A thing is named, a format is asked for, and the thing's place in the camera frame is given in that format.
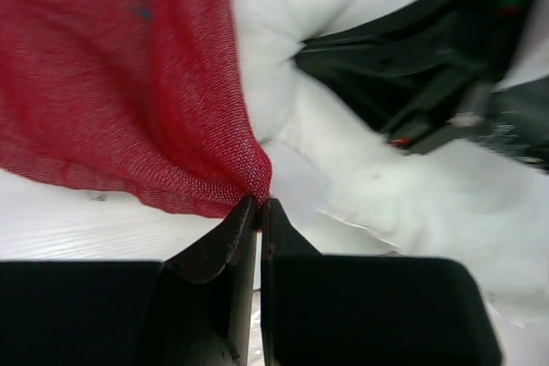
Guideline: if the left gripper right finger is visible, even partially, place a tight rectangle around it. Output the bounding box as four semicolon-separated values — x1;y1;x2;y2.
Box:
261;199;503;366

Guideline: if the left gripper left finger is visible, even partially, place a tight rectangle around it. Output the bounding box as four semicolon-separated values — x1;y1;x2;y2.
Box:
1;197;257;365

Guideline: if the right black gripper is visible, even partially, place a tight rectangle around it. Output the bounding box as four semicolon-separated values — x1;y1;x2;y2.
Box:
295;0;548;165

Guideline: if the white pillow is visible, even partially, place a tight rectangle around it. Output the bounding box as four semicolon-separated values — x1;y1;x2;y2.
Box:
233;0;548;324

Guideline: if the red navy pillowcase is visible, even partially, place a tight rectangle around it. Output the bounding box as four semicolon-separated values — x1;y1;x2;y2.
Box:
1;0;271;218

